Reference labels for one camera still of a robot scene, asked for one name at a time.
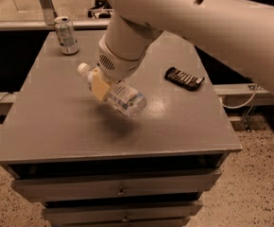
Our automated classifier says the black office chair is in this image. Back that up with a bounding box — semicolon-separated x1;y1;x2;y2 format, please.
87;0;112;19

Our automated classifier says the silver green soda can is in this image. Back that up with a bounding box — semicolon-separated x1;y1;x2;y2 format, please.
54;16;79;55

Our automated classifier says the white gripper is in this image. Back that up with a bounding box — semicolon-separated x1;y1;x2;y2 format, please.
89;36;141;102

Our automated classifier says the metal railing frame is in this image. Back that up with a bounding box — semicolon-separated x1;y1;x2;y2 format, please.
0;0;274;32

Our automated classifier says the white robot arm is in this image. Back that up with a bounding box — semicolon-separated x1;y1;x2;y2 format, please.
95;0;274;95

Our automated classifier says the top grey drawer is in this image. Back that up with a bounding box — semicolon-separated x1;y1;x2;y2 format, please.
11;168;221;202

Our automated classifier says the grey drawer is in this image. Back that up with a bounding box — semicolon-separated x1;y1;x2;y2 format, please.
43;201;203;225
11;168;221;202

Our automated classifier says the black rxbar chocolate wrapper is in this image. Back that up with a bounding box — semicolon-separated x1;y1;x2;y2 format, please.
164;67;204;91

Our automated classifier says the white cable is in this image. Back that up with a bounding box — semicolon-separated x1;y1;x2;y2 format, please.
219;84;259;110

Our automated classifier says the grey drawer cabinet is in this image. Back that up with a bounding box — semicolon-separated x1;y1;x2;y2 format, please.
0;31;241;227

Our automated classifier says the blue plastic water bottle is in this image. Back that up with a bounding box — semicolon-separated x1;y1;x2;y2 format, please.
77;62;146;118

